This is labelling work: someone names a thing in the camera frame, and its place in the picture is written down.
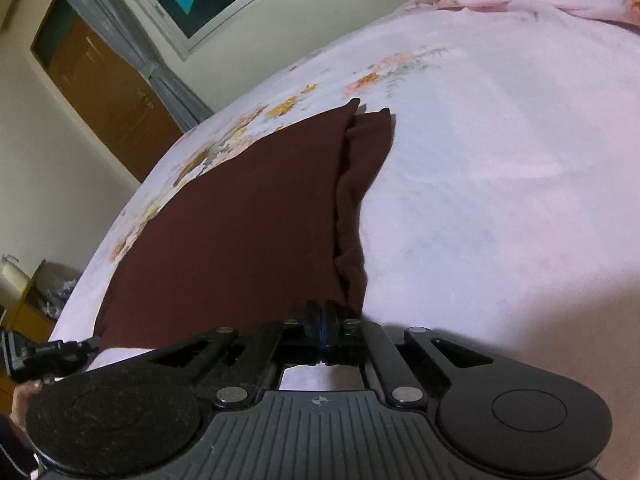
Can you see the brown wooden door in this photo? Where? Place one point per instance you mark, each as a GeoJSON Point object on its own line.
{"type": "Point", "coordinates": [107, 95]}

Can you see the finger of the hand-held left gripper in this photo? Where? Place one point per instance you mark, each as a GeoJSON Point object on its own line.
{"type": "Point", "coordinates": [80, 349]}

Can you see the dark brown garment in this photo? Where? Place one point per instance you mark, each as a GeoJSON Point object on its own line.
{"type": "Point", "coordinates": [240, 230]}

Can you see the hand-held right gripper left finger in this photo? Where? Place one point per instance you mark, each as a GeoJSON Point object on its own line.
{"type": "Point", "coordinates": [314, 327]}

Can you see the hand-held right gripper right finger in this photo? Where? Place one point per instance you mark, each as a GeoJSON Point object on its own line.
{"type": "Point", "coordinates": [330, 327]}

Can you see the bed with floral pink sheet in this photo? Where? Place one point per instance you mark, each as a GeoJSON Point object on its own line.
{"type": "Point", "coordinates": [475, 185]}

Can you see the person's left hand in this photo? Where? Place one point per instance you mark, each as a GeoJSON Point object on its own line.
{"type": "Point", "coordinates": [25, 397]}

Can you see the person's left forearm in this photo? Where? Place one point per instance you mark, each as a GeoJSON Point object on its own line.
{"type": "Point", "coordinates": [12, 445]}

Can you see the grey curtain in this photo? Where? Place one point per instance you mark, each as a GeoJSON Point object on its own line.
{"type": "Point", "coordinates": [140, 45]}

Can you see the cluttered cardboard box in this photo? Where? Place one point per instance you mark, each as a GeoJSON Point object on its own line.
{"type": "Point", "coordinates": [52, 287]}

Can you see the white container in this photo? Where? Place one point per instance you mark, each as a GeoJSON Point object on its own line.
{"type": "Point", "coordinates": [11, 277]}

